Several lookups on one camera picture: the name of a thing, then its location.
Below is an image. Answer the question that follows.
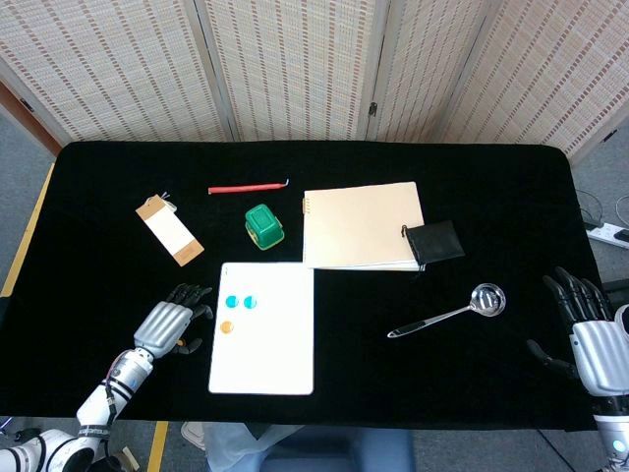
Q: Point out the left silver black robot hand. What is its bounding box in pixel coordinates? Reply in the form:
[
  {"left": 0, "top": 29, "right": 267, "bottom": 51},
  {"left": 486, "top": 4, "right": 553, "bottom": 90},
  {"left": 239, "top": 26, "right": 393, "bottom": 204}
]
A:
[{"left": 132, "top": 282, "right": 215, "bottom": 360}]

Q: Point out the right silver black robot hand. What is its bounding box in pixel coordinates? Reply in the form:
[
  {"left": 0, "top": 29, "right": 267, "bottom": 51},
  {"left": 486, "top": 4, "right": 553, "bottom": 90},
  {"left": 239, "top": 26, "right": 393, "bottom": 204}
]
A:
[{"left": 525, "top": 266, "right": 629, "bottom": 397}]

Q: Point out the white rectangular board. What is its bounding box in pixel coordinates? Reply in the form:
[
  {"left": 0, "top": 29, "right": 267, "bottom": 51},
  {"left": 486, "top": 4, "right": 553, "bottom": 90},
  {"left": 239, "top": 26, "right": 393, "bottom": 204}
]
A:
[{"left": 207, "top": 261, "right": 315, "bottom": 396}]

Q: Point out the brown white paper tag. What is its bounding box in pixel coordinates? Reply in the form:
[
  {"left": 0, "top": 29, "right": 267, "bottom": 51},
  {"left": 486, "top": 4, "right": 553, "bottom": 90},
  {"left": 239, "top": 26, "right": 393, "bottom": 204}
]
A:
[{"left": 135, "top": 193, "right": 205, "bottom": 267}]

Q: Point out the white power strip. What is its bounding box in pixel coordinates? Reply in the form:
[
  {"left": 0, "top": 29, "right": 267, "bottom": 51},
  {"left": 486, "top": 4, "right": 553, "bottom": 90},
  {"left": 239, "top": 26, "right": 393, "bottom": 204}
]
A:
[{"left": 587, "top": 221, "right": 629, "bottom": 246}]

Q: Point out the white plastic bag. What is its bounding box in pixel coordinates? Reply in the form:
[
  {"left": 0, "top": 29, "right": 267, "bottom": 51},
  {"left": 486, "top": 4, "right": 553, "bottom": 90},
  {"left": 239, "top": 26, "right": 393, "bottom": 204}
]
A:
[{"left": 202, "top": 421, "right": 306, "bottom": 472}]

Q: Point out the green plastic box yellow base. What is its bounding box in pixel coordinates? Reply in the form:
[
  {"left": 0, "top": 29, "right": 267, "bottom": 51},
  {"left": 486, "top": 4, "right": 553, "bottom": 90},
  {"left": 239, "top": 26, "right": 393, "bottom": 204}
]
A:
[{"left": 244, "top": 205, "right": 287, "bottom": 252}]

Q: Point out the red pen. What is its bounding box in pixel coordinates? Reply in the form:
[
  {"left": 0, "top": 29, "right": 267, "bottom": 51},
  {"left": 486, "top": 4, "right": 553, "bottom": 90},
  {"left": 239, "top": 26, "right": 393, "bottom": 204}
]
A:
[{"left": 207, "top": 178, "right": 290, "bottom": 197}]

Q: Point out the black tablecloth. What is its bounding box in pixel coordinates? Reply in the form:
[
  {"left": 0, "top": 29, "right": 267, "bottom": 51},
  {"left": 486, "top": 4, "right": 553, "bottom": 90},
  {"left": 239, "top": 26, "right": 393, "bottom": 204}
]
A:
[{"left": 0, "top": 141, "right": 610, "bottom": 434}]

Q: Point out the beige spiral notebook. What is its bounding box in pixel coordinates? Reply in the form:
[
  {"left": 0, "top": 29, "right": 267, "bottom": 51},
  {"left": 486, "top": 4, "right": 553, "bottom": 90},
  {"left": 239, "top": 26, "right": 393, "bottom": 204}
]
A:
[{"left": 300, "top": 181, "right": 428, "bottom": 272}]

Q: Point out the brown wooden board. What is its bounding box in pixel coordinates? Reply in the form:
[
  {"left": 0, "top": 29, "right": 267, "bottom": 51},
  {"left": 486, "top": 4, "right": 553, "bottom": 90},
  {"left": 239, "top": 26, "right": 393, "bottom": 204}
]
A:
[{"left": 0, "top": 81, "right": 64, "bottom": 154}]

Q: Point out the woven folding screen panel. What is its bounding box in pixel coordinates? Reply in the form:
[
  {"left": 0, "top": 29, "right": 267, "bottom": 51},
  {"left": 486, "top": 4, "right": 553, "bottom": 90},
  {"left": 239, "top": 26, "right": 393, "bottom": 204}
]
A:
[
  {"left": 441, "top": 0, "right": 629, "bottom": 161},
  {"left": 0, "top": 0, "right": 235, "bottom": 145},
  {"left": 367, "top": 0, "right": 492, "bottom": 145},
  {"left": 194, "top": 0, "right": 389, "bottom": 143}
]

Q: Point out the steel ladle black handle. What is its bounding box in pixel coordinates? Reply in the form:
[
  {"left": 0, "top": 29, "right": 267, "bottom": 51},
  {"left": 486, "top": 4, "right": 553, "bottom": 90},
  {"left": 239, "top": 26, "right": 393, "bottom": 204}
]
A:
[{"left": 386, "top": 282, "right": 507, "bottom": 339}]

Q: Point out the grey floor cable loop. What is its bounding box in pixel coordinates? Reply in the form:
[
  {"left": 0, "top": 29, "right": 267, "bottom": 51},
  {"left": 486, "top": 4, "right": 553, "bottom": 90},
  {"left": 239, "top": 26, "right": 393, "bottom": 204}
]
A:
[{"left": 574, "top": 189, "right": 606, "bottom": 228}]

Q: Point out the black drawstring pouch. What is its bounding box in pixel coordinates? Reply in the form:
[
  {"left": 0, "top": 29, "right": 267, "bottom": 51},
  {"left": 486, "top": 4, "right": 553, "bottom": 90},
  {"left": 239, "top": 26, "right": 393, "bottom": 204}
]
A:
[{"left": 401, "top": 218, "right": 466, "bottom": 271}]

